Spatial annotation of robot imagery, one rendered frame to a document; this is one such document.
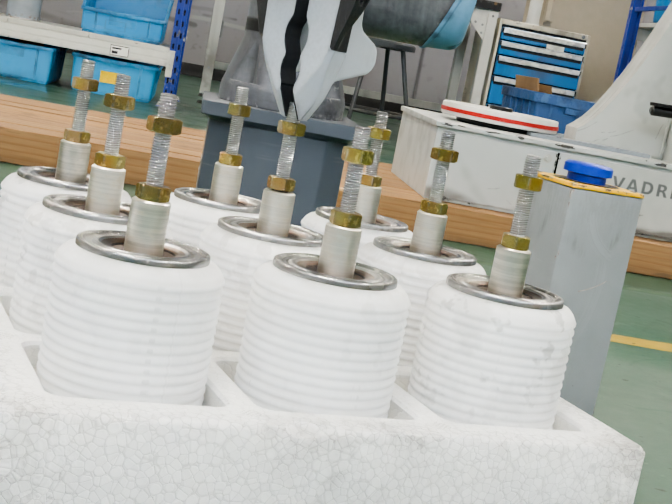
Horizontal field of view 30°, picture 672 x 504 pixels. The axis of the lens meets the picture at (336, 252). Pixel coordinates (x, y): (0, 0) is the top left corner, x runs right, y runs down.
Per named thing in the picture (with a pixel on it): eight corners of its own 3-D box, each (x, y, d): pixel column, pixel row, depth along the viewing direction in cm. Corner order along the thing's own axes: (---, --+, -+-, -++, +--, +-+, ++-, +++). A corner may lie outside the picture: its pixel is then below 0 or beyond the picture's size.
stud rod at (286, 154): (275, 211, 86) (296, 102, 85) (286, 214, 85) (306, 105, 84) (265, 210, 85) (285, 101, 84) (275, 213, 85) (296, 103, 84)
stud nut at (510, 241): (508, 249, 78) (510, 236, 78) (494, 243, 80) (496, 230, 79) (534, 252, 79) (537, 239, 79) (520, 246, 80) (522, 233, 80)
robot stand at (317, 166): (164, 319, 163) (203, 90, 158) (304, 342, 165) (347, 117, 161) (158, 356, 145) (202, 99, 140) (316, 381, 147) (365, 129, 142)
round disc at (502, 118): (429, 113, 334) (433, 92, 333) (538, 133, 338) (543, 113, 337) (451, 121, 304) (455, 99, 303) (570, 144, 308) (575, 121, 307)
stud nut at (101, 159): (89, 162, 81) (91, 150, 80) (111, 164, 82) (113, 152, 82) (106, 168, 79) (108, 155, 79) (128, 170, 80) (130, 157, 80)
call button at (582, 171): (551, 180, 104) (556, 156, 104) (591, 186, 106) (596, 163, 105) (577, 188, 100) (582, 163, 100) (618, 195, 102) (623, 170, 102)
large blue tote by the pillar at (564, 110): (484, 163, 580) (500, 84, 575) (566, 178, 589) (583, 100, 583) (518, 177, 532) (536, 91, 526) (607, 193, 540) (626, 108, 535)
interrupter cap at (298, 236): (200, 231, 83) (201, 220, 83) (238, 221, 90) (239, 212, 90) (307, 256, 81) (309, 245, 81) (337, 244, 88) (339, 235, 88)
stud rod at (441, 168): (431, 236, 89) (452, 132, 88) (419, 232, 90) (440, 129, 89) (437, 235, 90) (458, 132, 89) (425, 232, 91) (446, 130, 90)
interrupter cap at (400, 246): (460, 275, 86) (462, 265, 86) (358, 249, 88) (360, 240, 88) (485, 264, 93) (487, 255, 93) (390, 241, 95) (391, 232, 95)
